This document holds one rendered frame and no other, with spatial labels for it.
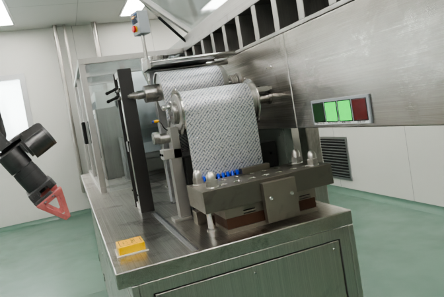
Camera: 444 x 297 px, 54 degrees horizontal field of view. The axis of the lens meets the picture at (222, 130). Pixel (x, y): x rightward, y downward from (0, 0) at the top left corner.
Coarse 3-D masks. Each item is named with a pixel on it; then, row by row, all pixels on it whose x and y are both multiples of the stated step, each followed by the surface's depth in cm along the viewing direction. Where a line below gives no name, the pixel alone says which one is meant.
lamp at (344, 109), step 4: (348, 100) 108; (340, 104) 111; (344, 104) 110; (348, 104) 108; (340, 108) 111; (344, 108) 110; (348, 108) 108; (340, 112) 112; (344, 112) 110; (348, 112) 109; (340, 116) 112; (344, 116) 110; (348, 116) 109; (340, 120) 112
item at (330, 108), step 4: (324, 104) 118; (328, 104) 116; (332, 104) 114; (328, 108) 116; (332, 108) 115; (328, 112) 117; (332, 112) 115; (336, 112) 113; (328, 116) 117; (332, 116) 115; (336, 116) 114; (328, 120) 117; (332, 120) 116; (336, 120) 114
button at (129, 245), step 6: (126, 240) 119; (132, 240) 118; (138, 240) 117; (120, 246) 114; (126, 246) 114; (132, 246) 114; (138, 246) 115; (144, 246) 115; (120, 252) 113; (126, 252) 114; (132, 252) 114
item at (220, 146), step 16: (192, 128) 134; (208, 128) 135; (224, 128) 137; (240, 128) 139; (256, 128) 141; (192, 144) 134; (208, 144) 135; (224, 144) 137; (240, 144) 139; (256, 144) 141; (192, 160) 134; (208, 160) 135; (224, 160) 137; (240, 160) 139; (256, 160) 141
